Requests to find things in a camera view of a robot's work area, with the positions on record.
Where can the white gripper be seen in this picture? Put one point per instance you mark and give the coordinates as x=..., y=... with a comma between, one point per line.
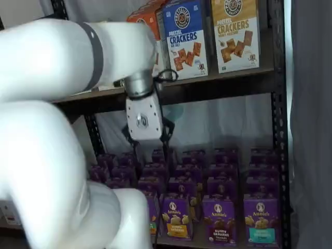
x=144, y=119

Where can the purple bunny grahams box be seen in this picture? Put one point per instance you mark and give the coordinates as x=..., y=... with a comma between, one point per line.
x=220, y=220

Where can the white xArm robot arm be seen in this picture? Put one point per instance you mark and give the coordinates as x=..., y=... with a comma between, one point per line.
x=52, y=64

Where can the purple Annie's snack box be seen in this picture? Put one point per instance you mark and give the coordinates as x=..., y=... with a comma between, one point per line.
x=106, y=160
x=158, y=157
x=224, y=171
x=221, y=186
x=125, y=159
x=155, y=171
x=123, y=172
x=181, y=185
x=118, y=182
x=264, y=155
x=226, y=156
x=262, y=185
x=193, y=158
x=151, y=185
x=188, y=171
x=99, y=173
x=263, y=169

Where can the purple Annie's box orange label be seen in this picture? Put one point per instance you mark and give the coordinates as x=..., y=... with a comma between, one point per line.
x=153, y=215

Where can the purple Annie's box yellow patch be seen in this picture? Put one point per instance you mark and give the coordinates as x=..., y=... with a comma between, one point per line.
x=176, y=218

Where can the blue pretzel crackers box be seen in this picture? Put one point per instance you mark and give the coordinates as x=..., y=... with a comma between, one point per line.
x=185, y=39

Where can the orange pretzel crackers box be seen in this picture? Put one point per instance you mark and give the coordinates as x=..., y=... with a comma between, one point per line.
x=145, y=23
x=155, y=5

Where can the gold pretzel crackers box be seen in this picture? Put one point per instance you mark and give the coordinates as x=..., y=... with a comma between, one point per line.
x=234, y=39

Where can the purple Annie's box teal patch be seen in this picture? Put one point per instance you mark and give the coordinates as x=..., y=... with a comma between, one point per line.
x=260, y=220

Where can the white carton box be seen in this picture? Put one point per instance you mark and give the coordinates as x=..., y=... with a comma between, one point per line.
x=9, y=215

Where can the black metal shelving rack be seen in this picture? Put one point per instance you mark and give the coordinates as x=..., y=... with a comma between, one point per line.
x=278, y=129

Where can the grey curtain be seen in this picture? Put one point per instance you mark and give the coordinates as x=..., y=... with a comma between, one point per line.
x=311, y=116

